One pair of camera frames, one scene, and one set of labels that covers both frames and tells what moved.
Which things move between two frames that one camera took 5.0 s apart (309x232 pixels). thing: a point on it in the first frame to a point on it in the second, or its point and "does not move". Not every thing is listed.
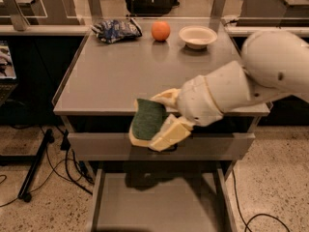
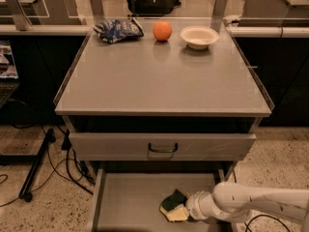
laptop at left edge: [8, 77] does not move
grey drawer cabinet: [188, 187] does not move
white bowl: [197, 37] does not move
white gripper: [197, 101] to [194, 206]
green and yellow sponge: [148, 116] to [174, 207]
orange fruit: [160, 30] does not move
